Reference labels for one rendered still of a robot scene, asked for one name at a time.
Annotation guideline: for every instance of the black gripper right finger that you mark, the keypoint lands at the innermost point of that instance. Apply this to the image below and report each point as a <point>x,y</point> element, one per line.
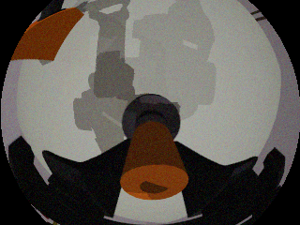
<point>206,178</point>

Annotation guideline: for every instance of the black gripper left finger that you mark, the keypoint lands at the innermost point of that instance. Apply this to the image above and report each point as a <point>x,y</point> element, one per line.
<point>99,177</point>

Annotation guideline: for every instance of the orange knob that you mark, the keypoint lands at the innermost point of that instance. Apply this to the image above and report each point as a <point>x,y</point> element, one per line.
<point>154,169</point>

